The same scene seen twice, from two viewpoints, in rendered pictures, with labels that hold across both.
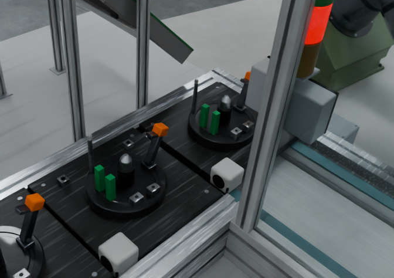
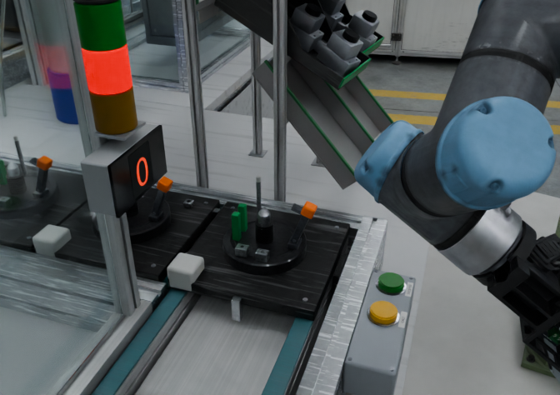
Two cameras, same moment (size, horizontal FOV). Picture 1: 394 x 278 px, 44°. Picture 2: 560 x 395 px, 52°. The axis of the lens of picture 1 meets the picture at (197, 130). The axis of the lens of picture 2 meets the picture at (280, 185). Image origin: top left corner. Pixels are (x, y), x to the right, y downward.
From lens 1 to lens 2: 95 cm
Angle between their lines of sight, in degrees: 56
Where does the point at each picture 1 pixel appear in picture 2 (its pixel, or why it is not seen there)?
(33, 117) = (242, 177)
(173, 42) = (331, 155)
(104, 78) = (335, 187)
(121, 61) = not seen: hidden behind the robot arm
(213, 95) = (319, 228)
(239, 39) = not seen: hidden behind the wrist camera
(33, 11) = not seen: outside the picture
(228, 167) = (186, 262)
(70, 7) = (192, 56)
